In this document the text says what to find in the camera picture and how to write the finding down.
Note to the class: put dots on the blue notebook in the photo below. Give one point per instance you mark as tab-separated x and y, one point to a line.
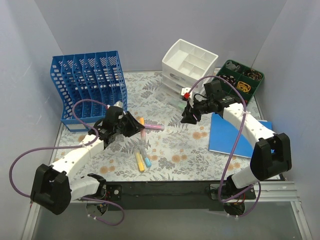
223	135

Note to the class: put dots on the yellow highlighter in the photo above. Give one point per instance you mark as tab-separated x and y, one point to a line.
139	161

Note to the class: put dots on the blue plastic file rack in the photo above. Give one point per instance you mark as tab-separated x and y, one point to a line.
85	82

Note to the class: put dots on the purple highlighter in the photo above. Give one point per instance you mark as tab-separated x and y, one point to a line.
154	126

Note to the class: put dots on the blue highlighter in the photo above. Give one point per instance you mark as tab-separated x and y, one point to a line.
145	157

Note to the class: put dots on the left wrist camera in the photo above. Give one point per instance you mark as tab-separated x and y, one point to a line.
118	104

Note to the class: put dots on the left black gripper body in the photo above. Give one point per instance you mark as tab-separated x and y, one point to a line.
128	124

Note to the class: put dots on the aluminium frame rail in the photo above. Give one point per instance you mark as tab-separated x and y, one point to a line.
177	210

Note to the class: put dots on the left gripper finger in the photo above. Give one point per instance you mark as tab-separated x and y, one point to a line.
132	130
134	124

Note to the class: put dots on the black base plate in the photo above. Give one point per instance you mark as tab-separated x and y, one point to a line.
164	195

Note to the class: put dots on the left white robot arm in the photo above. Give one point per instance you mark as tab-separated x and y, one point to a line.
53	186

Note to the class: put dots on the green highlighter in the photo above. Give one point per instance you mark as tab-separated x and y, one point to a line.
180	105

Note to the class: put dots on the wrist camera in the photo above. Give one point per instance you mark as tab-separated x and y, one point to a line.
118	104
188	95

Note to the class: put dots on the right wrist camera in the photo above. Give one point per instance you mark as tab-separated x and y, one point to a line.
188	95

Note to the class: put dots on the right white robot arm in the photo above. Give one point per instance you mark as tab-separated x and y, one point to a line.
271	151

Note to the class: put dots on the white drawer organizer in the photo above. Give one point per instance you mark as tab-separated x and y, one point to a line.
185	63

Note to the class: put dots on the green compartment tray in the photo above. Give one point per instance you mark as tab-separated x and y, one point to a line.
244	78

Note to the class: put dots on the orange pink highlighter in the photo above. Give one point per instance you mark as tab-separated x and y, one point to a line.
143	131

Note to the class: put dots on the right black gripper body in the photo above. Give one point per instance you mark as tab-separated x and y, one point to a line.
193	109

